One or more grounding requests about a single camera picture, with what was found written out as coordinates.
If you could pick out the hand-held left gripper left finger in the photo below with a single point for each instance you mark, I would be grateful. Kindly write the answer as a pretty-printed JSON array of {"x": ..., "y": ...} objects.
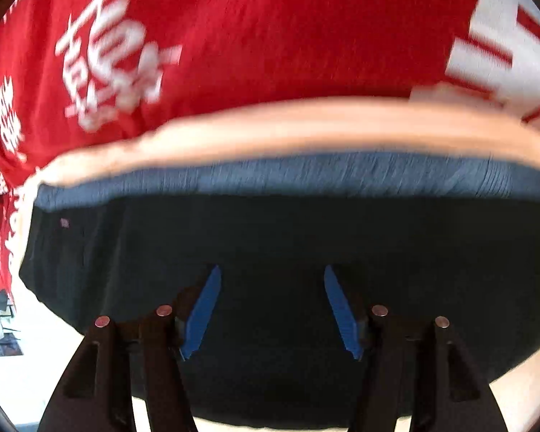
[{"x": 202, "y": 315}]

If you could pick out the peach cloth strip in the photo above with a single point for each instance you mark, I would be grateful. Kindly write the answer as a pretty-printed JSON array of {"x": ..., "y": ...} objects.
[{"x": 297, "y": 126}]

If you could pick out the red printed blanket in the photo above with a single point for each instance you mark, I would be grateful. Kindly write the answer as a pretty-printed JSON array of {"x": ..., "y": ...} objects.
[{"x": 252, "y": 31}]

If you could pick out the black pants with blue waistband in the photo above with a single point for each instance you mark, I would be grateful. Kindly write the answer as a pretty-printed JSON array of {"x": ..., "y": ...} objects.
[{"x": 270, "y": 234}]

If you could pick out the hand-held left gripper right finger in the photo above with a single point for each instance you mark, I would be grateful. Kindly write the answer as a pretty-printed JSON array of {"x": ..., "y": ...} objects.
[{"x": 342, "y": 315}]

